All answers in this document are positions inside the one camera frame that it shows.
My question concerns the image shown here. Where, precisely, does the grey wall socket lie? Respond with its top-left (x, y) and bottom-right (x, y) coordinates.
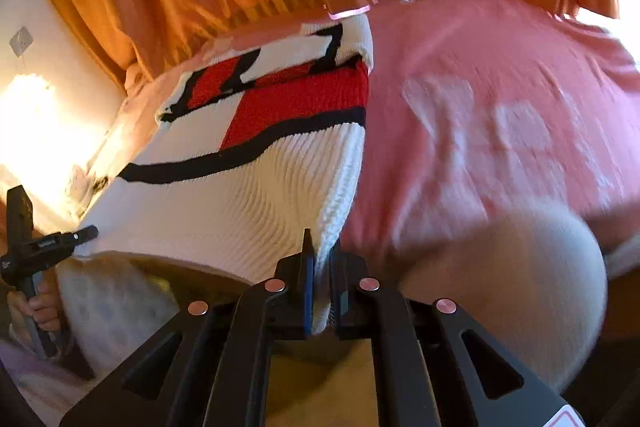
top-left (10, 26), bottom-right (34, 57)

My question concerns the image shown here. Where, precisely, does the person's left hand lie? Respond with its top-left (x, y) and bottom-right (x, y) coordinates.
top-left (8, 279), bottom-right (63, 337)

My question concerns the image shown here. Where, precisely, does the pink floral bed blanket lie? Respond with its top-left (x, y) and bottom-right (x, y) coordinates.
top-left (0, 0), bottom-right (640, 427)

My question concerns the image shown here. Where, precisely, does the white red black knit sweater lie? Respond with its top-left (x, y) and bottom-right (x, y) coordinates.
top-left (58, 15), bottom-right (373, 376)

